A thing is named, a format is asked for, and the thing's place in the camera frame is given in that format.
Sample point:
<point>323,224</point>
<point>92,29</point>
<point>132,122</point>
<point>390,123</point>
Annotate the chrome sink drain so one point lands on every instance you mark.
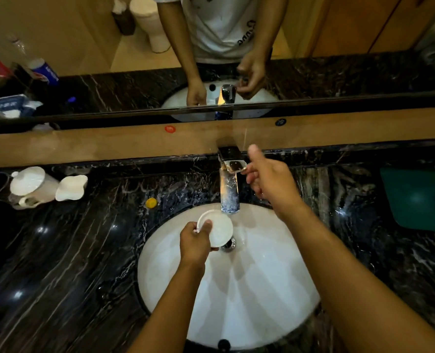
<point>229,245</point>

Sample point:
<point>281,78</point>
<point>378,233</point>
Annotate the white flower-shaped dish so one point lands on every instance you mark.
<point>71,188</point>

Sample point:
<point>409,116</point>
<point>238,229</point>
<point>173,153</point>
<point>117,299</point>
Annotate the white ceramic lidded mug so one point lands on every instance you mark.
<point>33,183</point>

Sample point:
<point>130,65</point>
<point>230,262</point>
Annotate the person's left forearm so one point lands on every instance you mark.
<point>169,312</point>

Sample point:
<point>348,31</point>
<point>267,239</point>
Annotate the small yellow cap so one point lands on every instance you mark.
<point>151,202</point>

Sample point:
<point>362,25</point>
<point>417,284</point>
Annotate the person's left hand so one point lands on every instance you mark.
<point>193,246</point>

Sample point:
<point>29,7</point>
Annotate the person's right hand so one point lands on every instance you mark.
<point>276,183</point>

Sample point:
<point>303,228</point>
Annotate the dark round sticker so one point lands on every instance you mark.
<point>280,122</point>

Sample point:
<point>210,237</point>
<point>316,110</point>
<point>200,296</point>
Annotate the person's right forearm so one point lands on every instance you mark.
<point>357,290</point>

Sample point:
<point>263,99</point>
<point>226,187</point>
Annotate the white oval sink basin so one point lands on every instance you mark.
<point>258,283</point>

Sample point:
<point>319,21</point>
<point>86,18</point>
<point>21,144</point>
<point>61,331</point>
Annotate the red round sticker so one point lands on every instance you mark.
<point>170,129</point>

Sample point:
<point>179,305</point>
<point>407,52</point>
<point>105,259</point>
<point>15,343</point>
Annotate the chrome faucet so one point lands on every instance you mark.
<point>229,191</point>

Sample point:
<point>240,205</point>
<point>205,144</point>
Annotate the black-framed wall mirror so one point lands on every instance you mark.
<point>110,84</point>

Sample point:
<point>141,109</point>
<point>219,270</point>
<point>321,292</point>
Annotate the green rectangular mat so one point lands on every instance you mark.
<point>412,202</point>

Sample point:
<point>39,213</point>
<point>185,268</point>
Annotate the small white cup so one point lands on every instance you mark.
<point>221,229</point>

